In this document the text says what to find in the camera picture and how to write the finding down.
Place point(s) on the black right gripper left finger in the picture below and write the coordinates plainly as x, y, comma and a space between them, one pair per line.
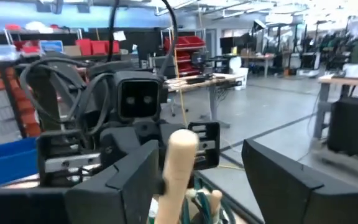
73, 205

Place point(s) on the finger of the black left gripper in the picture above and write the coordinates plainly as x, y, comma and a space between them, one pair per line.
165, 130
120, 146

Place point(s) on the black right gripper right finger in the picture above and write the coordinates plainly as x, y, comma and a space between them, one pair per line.
306, 202

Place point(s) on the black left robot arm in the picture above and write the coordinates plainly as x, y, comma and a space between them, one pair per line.
47, 99

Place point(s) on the cream canvas bag green trim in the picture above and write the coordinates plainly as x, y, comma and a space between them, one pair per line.
204, 208

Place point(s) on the orange white striped barrier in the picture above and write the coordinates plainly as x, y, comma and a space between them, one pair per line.
23, 102

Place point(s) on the wooden top work table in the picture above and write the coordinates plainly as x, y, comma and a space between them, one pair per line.
197, 81
346, 80

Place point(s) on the blue plastic bin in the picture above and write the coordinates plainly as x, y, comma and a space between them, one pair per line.
5, 165

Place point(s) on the black equipment box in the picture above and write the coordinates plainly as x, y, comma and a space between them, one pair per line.
353, 130

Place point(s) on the shelf with red bins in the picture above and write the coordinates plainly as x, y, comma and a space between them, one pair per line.
185, 42

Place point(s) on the white waste bin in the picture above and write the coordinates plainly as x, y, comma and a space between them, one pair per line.
239, 74

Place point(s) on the row of red bins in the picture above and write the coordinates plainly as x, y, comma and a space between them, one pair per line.
89, 47

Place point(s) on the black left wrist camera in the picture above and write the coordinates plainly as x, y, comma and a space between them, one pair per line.
138, 99

